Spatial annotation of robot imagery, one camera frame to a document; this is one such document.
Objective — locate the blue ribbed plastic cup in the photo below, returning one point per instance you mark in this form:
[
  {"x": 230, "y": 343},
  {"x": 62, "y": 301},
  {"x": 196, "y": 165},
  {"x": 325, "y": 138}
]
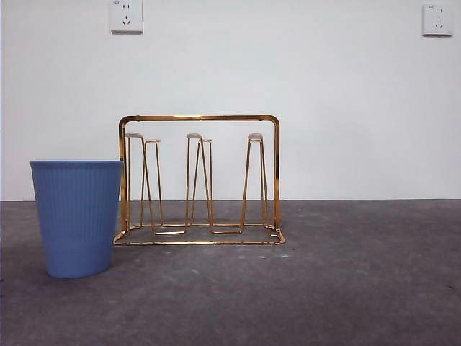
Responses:
[{"x": 77, "y": 216}]

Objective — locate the white wall socket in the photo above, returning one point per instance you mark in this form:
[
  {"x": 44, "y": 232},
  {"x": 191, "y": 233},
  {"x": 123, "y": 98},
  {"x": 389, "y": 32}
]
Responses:
[
  {"x": 437, "y": 21},
  {"x": 126, "y": 18}
]

